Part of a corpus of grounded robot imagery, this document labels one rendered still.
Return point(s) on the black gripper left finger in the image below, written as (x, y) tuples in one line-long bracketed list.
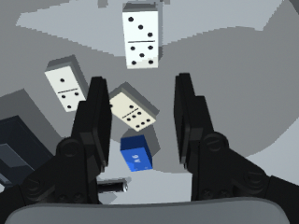
[(84, 154)]

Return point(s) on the black aa battery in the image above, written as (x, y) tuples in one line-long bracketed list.
[(112, 187)]

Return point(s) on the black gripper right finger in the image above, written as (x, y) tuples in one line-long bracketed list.
[(217, 171)]

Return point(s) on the dark grey bin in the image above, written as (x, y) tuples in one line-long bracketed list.
[(21, 152)]

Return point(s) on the cream domino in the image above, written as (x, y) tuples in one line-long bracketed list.
[(127, 108)]

